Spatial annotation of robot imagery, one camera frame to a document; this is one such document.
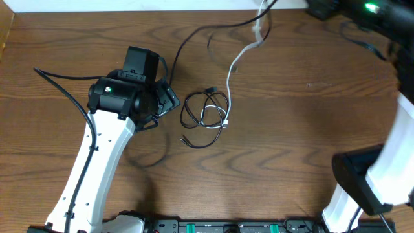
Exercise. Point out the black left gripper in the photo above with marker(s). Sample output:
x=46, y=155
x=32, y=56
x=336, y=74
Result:
x=169, y=99

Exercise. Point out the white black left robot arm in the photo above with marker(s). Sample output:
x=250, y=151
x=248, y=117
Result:
x=117, y=109

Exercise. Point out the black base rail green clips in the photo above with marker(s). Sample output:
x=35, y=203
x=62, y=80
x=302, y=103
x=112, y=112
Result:
x=289, y=225

